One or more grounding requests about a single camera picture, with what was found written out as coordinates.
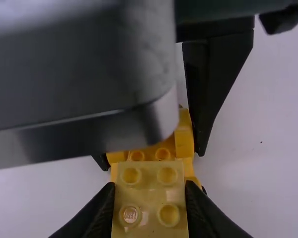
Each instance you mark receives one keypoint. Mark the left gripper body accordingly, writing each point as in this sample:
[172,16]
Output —
[213,17]

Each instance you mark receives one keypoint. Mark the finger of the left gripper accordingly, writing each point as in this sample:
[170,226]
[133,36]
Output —
[206,81]
[103,161]

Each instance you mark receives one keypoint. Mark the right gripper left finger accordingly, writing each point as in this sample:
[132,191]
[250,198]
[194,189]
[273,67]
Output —
[92,218]

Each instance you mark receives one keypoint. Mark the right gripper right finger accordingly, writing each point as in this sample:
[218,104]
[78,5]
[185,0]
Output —
[208,218]

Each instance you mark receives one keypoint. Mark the yellow toy car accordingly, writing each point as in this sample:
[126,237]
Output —
[151,198]

